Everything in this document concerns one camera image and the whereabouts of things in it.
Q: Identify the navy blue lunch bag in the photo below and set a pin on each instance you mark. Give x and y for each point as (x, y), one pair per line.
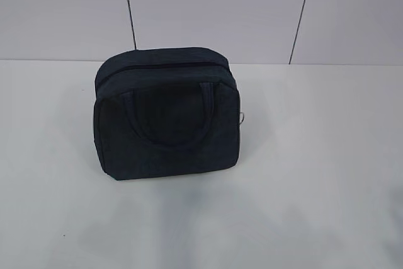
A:
(166, 112)

